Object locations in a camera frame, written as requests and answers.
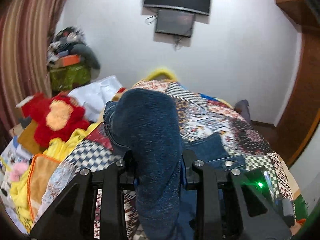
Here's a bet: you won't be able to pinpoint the wooden door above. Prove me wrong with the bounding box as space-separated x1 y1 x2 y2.
271 0 320 168

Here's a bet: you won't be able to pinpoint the small black monitor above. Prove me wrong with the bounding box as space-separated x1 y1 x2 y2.
154 9 195 38

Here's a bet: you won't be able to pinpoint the grey plush toy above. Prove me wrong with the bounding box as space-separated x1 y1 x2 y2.
75 44 101 70

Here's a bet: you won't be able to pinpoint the white plastic sheet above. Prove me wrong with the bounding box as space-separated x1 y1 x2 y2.
67 76 125 123

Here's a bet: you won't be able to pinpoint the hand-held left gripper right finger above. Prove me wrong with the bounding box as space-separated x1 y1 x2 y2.
181 150 293 240

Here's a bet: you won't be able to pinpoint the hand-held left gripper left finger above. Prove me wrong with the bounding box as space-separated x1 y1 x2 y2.
29 152 139 240

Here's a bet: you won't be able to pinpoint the pile of patterned clothes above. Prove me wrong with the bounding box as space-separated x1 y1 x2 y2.
47 26 85 63

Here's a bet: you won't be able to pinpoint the striped curtain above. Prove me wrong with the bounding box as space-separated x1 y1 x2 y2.
0 0 75 140

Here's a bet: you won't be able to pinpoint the patchwork printed blanket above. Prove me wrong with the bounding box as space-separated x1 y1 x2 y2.
32 80 295 240

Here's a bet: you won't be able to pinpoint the blue denim jeans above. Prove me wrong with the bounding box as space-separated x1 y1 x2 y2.
102 88 250 240

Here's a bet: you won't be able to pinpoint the orange box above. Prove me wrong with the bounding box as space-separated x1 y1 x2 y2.
59 54 80 67

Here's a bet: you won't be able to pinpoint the brown cloth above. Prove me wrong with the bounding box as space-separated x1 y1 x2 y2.
17 120 38 153

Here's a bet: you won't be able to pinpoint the orange-trimmed tan towel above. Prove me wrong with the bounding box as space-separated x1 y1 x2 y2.
27 153 62 222

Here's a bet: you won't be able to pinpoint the green cloth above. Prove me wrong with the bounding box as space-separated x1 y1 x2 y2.
294 194 312 224

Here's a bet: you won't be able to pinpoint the red plush toy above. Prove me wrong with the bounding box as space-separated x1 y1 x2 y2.
21 92 90 148

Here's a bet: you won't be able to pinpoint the pink fluffy toy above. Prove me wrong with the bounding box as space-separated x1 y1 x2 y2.
10 162 28 182

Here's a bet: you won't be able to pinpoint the yellow fleece blanket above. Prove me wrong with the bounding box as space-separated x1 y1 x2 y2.
5 127 98 233

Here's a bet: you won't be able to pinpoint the green patterned bag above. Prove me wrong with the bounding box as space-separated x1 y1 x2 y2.
49 64 92 92

